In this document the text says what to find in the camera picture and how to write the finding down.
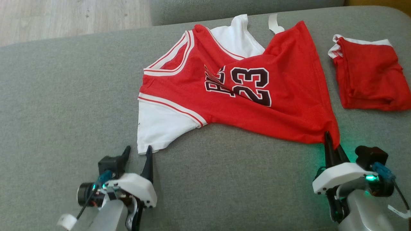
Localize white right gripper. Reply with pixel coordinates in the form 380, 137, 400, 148
312, 131, 378, 195

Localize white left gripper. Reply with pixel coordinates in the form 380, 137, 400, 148
104, 145, 158, 208

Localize red white-trimmed shorts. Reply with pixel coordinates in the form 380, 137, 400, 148
328, 34, 411, 111

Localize red white basketball jersey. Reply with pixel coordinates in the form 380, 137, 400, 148
137, 14, 340, 155

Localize large yellow sofa back cushion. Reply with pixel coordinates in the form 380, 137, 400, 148
345, 0, 411, 18

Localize large grey sofa seat cushion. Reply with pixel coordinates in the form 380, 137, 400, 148
149, 0, 345, 27

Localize teal left camera connector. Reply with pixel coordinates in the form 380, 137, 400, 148
95, 170, 113, 190

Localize teal camera connector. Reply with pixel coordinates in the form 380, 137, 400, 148
372, 162, 396, 183
95, 170, 113, 190

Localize teal right camera connector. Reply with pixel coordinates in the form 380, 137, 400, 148
372, 162, 396, 183

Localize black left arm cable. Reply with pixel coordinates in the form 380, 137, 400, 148
75, 188, 98, 222

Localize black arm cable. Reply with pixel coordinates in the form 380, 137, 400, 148
75, 188, 98, 222
392, 181, 411, 212

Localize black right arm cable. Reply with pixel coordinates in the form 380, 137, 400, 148
392, 181, 411, 212

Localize white right cable tag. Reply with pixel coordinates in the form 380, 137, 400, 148
388, 205, 411, 219

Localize white cable tag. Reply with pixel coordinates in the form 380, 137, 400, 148
388, 205, 411, 219
57, 214, 77, 231

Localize white left cable tag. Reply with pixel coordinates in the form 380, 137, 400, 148
57, 214, 77, 231

